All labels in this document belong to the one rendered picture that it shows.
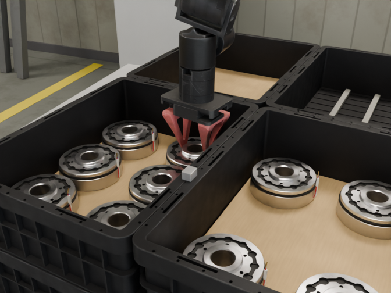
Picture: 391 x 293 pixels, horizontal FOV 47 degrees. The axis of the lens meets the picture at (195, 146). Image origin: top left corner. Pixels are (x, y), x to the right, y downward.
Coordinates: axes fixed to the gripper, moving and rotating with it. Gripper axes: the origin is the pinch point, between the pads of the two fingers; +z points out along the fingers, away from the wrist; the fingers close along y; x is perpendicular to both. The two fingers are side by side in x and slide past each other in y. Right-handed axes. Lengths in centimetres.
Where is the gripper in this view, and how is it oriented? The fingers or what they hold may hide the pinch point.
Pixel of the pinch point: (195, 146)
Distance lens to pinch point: 76.7
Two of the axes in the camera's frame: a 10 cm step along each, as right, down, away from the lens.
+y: -8.2, -2.9, 4.9
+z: -0.2, 8.8, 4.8
